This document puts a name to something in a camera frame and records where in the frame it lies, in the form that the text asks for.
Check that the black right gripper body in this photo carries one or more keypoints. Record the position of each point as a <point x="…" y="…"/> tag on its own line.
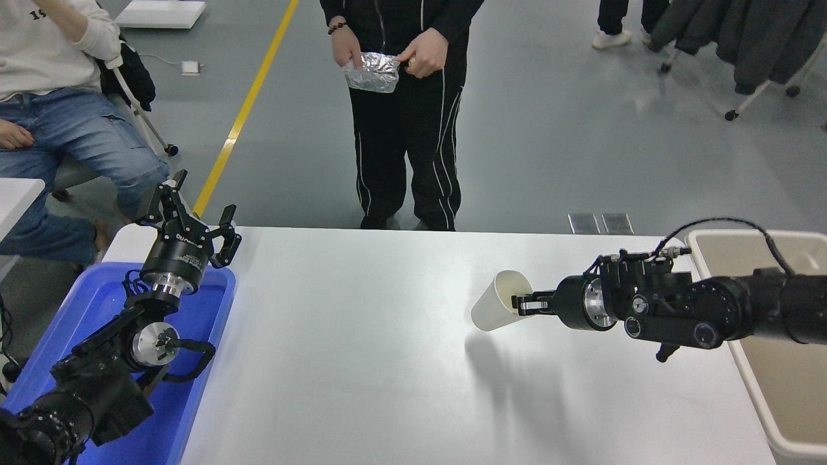
<point x="570" y="303"/>

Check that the white rolling chair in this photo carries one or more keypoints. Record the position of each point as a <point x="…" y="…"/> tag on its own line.
<point x="145" y="123"/>

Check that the white power adapter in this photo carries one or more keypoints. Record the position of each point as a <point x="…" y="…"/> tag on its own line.
<point x="190" y="68"/>

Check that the dark grey hanging coats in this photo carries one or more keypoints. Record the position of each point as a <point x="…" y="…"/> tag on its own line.
<point x="756" y="32"/>

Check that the flat white box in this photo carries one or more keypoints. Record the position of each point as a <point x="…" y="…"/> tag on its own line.
<point x="161" y="13"/>

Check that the white rolling coat rack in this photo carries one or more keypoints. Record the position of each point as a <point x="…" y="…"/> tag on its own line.
<point x="749" y="100"/>

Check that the small white side table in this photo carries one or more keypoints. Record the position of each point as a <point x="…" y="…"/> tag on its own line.
<point x="16" y="203"/>

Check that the seated person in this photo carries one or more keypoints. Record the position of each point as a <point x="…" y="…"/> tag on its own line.
<point x="71" y="129"/>

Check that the standing person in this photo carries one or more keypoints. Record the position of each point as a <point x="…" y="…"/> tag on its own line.
<point x="413" y="142"/>

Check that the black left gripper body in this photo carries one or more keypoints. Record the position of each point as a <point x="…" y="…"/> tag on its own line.
<point x="177" y="255"/>

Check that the metal floor plate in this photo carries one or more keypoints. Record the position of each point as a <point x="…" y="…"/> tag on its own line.
<point x="584" y="224"/>
<point x="617" y="224"/>

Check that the black garment on chair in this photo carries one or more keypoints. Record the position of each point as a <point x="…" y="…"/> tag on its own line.
<point x="132" y="77"/>

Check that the blue plastic tray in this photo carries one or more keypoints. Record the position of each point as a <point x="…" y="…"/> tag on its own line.
<point x="194" y="361"/>

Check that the large pale bin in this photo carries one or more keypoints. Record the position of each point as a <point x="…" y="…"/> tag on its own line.
<point x="788" y="387"/>

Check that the white paper cup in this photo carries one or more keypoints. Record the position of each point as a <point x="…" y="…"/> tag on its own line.
<point x="492" y="310"/>

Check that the standing person's right hand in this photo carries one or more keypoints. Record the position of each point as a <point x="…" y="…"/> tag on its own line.
<point x="347" y="48"/>

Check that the seated person's hand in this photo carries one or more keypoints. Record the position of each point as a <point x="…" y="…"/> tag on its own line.
<point x="13" y="135"/>

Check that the standing person's left hand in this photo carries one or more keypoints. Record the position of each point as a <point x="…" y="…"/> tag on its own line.
<point x="426" y="55"/>

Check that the person with white shoes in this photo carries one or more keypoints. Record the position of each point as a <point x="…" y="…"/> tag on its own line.
<point x="610" y="26"/>

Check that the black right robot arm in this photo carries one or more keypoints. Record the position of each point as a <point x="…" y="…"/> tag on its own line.
<point x="723" y="310"/>

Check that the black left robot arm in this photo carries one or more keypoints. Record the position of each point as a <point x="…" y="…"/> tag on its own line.
<point x="97" y="387"/>

